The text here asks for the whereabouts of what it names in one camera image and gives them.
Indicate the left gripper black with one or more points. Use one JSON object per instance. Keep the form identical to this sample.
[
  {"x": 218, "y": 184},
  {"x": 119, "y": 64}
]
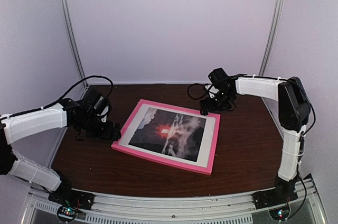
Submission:
[{"x": 107, "y": 133}]

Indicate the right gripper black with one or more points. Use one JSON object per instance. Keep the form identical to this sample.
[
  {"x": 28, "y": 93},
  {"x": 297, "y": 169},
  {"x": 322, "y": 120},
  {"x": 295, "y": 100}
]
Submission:
[{"x": 212, "y": 107}]

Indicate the clear acrylic sheet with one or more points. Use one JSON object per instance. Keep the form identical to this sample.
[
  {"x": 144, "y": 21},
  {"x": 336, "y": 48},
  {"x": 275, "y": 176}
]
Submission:
[{"x": 169, "y": 134}]

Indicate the white mat board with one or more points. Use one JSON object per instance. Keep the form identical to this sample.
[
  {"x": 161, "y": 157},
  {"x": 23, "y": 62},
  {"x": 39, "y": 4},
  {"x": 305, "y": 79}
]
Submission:
[{"x": 203, "y": 152}]

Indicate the pink wooden picture frame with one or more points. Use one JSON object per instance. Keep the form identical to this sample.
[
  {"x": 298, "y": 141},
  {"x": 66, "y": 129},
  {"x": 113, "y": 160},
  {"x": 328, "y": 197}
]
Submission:
[{"x": 211, "y": 155}]

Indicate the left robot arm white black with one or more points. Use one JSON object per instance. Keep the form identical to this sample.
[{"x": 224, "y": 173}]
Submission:
[{"x": 89, "y": 114}]

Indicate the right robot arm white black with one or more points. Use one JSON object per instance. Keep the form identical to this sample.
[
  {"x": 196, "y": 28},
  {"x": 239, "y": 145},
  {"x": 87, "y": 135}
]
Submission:
[{"x": 293, "y": 109}]

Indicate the left circuit board with leds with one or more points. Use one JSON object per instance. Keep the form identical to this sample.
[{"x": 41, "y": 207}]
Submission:
[{"x": 66, "y": 214}]

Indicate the circuit board with leds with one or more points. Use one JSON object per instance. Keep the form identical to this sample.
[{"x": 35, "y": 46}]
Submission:
[
  {"x": 66, "y": 214},
  {"x": 279, "y": 214}
]

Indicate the right circuit board with leds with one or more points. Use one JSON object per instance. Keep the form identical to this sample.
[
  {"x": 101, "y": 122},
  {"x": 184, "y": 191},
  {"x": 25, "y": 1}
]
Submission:
[{"x": 279, "y": 214}]

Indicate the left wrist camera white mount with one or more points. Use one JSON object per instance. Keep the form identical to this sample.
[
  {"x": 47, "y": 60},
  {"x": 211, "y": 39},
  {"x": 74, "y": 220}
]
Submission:
[{"x": 104, "y": 114}]

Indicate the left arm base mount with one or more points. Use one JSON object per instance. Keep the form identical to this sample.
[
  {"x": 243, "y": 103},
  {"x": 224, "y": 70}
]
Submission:
[{"x": 65, "y": 195}]

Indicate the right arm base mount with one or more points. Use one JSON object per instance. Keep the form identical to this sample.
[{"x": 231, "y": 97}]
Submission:
[{"x": 283, "y": 192}]

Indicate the right aluminium corner post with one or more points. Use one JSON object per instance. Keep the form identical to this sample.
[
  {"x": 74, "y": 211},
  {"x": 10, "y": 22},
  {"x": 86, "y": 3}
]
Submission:
[{"x": 271, "y": 36}]

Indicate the aluminium corner post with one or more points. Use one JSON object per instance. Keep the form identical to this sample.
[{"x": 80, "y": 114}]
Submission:
[
  {"x": 271, "y": 36},
  {"x": 72, "y": 42}
]

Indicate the left aluminium corner post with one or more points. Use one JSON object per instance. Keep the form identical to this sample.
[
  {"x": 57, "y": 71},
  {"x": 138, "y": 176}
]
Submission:
[{"x": 72, "y": 42}]

